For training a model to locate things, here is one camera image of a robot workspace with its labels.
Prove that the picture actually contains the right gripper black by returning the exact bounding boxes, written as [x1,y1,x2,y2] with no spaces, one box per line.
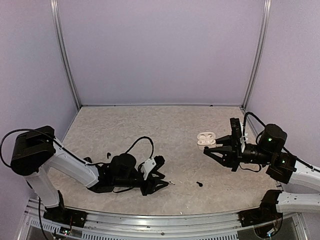
[204,134,274,172]

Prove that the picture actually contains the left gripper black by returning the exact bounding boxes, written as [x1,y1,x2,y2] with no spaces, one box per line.
[113,171,169,197]

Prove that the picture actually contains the white earbud charging case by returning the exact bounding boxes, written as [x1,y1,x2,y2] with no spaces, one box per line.
[197,131,216,151]

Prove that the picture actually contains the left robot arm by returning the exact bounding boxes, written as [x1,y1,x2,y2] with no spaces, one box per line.
[10,125,169,223]

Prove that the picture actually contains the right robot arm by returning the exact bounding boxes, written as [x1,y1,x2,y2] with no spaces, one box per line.
[203,124,320,222]

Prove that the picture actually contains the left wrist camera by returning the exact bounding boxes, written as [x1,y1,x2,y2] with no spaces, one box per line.
[138,155,165,180]

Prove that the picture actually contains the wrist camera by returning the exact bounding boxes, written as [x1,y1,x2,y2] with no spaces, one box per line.
[138,155,165,180]
[229,117,248,153]

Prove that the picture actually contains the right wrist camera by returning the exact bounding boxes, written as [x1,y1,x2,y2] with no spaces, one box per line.
[229,117,248,153]

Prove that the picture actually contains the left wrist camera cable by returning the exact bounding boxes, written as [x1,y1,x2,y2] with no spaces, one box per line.
[122,136,155,166]

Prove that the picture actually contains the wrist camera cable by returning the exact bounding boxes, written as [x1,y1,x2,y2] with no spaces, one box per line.
[122,136,155,166]
[241,111,267,145]

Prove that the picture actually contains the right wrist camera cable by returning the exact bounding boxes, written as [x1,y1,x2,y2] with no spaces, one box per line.
[241,111,267,145]

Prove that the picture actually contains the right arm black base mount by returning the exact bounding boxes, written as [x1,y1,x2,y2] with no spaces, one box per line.
[238,190,283,227]

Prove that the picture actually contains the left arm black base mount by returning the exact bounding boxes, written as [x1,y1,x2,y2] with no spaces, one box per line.
[43,190,88,228]

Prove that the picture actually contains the aluminium front rail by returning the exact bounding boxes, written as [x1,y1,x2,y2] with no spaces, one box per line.
[17,199,308,240]

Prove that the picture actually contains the right aluminium frame post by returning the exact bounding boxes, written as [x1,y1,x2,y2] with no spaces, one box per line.
[241,0,272,111]

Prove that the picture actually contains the aluminium frame post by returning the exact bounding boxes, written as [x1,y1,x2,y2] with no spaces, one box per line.
[241,0,272,111]
[49,0,82,111]

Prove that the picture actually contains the left aluminium frame post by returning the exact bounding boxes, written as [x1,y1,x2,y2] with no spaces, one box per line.
[49,0,82,111]

